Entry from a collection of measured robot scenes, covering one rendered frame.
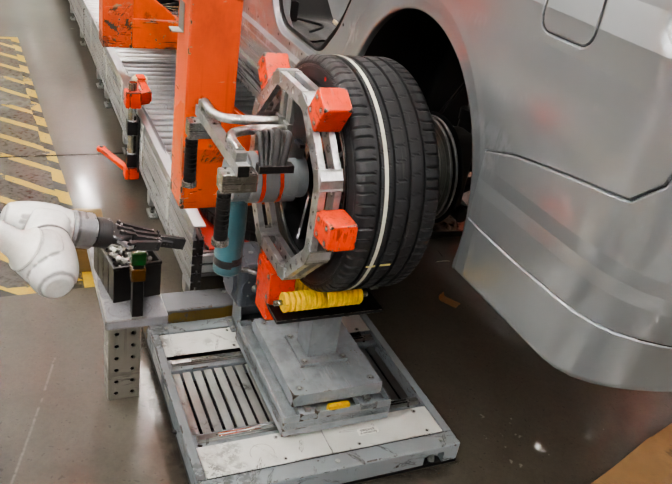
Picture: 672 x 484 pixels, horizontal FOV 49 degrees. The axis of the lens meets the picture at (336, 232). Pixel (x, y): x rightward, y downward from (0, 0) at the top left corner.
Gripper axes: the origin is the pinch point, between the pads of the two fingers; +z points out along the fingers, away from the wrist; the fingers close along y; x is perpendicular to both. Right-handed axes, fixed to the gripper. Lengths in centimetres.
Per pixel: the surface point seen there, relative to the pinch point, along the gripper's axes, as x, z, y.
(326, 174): -34.2, 22.0, -22.0
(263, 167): -30.8, 8.1, -16.8
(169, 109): 26, 75, 217
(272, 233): -1.3, 35.8, 12.1
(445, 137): -47, 67, -6
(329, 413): 41, 58, -20
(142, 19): -13, 54, 242
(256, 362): 43, 46, 8
